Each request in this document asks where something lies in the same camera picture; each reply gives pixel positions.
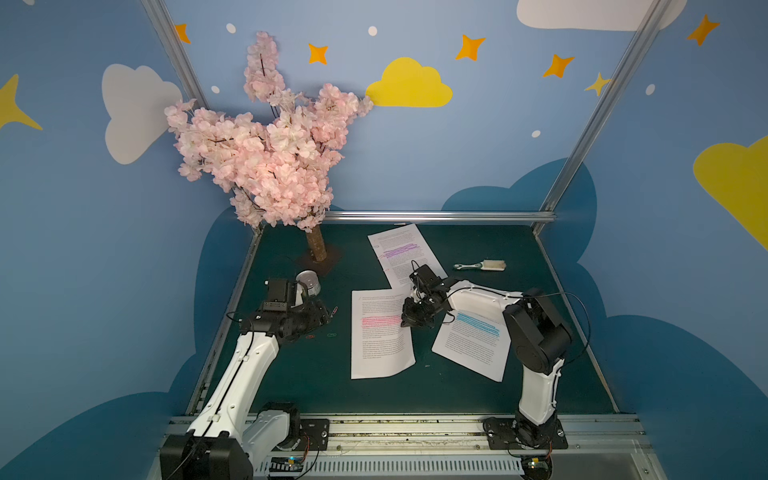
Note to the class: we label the purple highlighted paper document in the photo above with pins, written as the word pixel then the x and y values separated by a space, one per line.
pixel 399 249

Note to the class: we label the blue highlighted paper document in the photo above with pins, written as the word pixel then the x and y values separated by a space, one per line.
pixel 475 337

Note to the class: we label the left green circuit board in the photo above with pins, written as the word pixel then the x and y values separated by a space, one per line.
pixel 279 467

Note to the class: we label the aluminium front rail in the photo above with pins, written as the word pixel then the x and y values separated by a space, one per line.
pixel 445 446

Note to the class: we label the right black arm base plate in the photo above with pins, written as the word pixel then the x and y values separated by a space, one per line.
pixel 520 433

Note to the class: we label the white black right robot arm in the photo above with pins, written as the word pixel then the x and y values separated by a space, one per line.
pixel 540 339

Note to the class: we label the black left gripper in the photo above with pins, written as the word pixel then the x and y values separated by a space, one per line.
pixel 313 312

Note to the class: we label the aluminium back frame bar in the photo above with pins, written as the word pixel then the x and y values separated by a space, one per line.
pixel 447 217

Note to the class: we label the right circuit board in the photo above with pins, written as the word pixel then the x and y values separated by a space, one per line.
pixel 536 468

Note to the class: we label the aluminium right frame post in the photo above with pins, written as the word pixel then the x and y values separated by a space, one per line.
pixel 633 56

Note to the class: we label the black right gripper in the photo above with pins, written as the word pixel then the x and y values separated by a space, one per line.
pixel 417 308

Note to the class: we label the aluminium frame post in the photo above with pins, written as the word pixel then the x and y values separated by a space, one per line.
pixel 633 56
pixel 163 25

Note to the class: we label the pink highlighted paper document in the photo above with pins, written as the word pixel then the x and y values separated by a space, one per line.
pixel 380 346

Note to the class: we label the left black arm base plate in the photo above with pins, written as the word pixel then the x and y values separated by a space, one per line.
pixel 312 435

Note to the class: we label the aluminium left frame post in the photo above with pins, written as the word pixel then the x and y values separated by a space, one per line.
pixel 163 25

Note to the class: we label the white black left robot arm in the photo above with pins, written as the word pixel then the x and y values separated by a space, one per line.
pixel 219 443

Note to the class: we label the small wooden handled brush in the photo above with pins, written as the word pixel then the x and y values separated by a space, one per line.
pixel 484 265

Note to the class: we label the pink cherry blossom tree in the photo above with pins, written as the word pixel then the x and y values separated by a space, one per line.
pixel 275 173

